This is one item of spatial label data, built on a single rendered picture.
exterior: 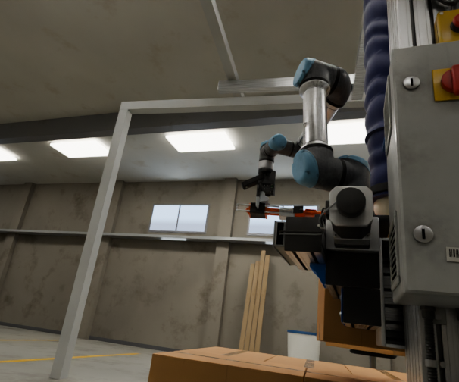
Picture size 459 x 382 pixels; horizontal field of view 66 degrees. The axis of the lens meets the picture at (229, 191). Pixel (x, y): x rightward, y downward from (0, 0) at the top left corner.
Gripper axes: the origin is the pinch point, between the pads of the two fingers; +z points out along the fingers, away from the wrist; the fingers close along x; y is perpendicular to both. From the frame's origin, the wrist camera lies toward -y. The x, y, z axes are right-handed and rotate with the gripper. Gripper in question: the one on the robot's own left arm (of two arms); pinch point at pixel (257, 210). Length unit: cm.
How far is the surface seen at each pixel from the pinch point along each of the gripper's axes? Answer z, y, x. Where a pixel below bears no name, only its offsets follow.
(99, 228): -31, -202, 202
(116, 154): -122, -203, 200
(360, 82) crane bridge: -174, 68, 133
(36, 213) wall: -175, -727, 717
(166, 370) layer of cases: 71, -28, -10
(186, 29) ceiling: -275, -127, 160
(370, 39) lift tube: -97, 51, -3
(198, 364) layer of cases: 67, -16, -11
